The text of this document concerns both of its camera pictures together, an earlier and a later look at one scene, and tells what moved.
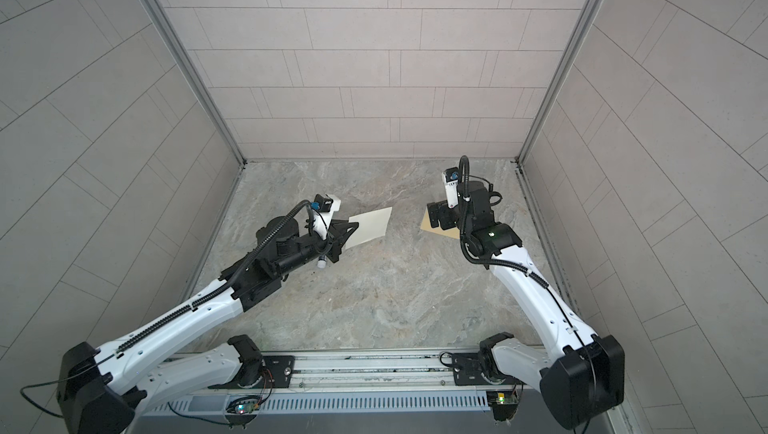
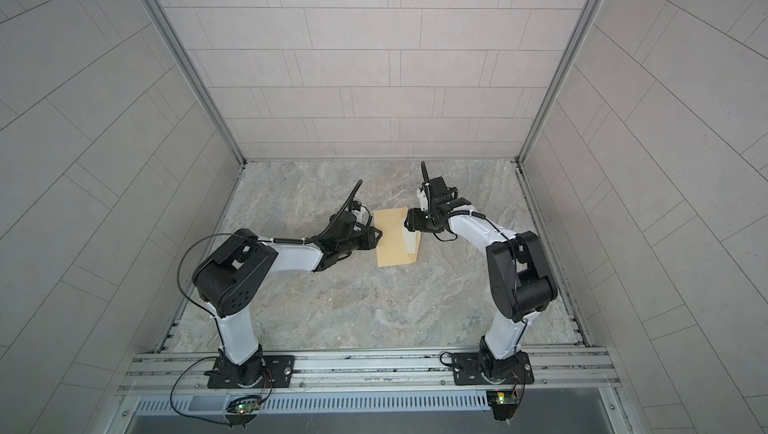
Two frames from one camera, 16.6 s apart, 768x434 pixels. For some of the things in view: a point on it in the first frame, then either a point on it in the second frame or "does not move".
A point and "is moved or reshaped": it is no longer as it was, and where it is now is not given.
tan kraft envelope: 452,232 is moved or reshaped
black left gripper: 340,231 does not move
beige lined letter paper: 371,227 is moved or reshaped
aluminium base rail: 360,371 does not move
